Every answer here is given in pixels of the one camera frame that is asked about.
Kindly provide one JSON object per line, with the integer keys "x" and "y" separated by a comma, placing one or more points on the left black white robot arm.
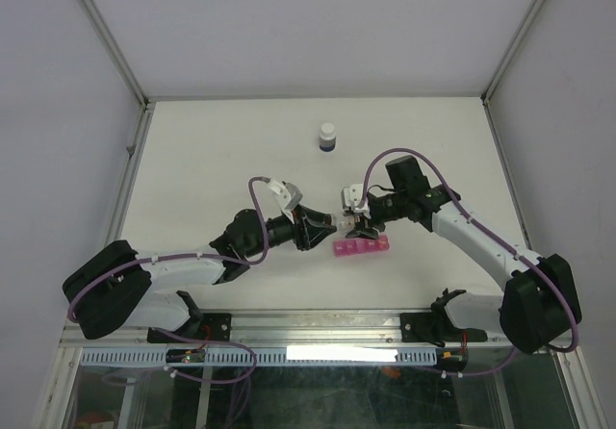
{"x": 120, "y": 286}

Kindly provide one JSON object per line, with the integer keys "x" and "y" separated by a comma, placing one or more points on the white capped blue bottle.
{"x": 327, "y": 137}

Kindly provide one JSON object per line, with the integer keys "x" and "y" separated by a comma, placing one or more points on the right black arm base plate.
{"x": 435, "y": 329}

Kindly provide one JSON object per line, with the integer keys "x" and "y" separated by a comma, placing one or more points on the left aluminium frame post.
{"x": 105, "y": 35}

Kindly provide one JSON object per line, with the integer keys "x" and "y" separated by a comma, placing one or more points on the clear pill bottle orange cap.
{"x": 342, "y": 222}

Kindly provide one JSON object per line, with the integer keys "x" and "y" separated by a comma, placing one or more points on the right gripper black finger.
{"x": 362, "y": 221}
{"x": 365, "y": 232}

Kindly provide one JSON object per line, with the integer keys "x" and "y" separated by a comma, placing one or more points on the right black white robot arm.
{"x": 538, "y": 299}

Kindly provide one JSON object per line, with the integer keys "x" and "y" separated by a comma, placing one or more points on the pink pill organizer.
{"x": 353, "y": 247}

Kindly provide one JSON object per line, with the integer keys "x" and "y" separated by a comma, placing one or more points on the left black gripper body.
{"x": 280, "y": 230}

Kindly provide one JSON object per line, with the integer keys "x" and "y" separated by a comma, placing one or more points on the grey slotted cable duct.
{"x": 294, "y": 355}

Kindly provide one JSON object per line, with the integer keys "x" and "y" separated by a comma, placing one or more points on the aluminium mounting rail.
{"x": 259, "y": 328}

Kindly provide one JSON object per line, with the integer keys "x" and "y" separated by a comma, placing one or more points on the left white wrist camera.
{"x": 287, "y": 196}

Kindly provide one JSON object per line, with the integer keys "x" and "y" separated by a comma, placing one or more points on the right aluminium frame post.
{"x": 512, "y": 49}

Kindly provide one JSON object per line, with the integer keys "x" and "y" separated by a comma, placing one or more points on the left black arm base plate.
{"x": 208, "y": 327}

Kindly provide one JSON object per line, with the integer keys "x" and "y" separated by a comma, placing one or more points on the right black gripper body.
{"x": 386, "y": 209}

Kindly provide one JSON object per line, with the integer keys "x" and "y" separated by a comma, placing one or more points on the aluminium frame post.
{"x": 105, "y": 35}
{"x": 512, "y": 49}

